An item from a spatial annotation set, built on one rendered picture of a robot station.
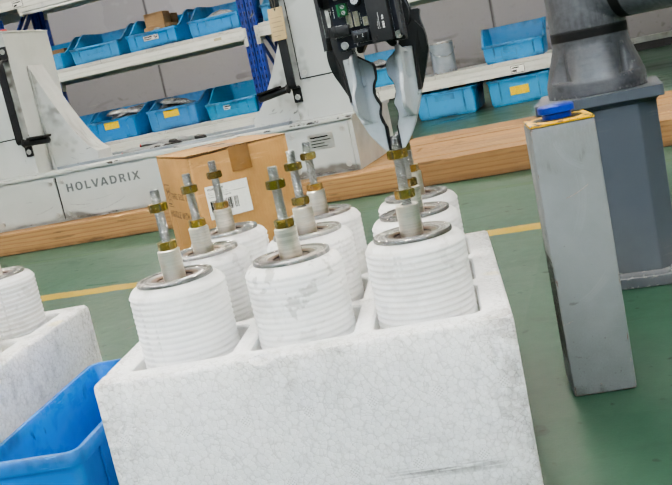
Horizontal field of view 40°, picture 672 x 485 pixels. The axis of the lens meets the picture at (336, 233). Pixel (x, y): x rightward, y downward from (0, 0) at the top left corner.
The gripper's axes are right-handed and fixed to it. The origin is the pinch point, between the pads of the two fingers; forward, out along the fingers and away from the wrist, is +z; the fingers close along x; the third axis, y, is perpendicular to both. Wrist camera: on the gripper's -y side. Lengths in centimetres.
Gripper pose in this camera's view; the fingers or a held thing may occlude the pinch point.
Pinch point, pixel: (394, 133)
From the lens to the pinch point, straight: 87.0
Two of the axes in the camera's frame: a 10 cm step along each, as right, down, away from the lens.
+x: 9.6, -1.7, -2.3
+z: 2.1, 9.6, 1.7
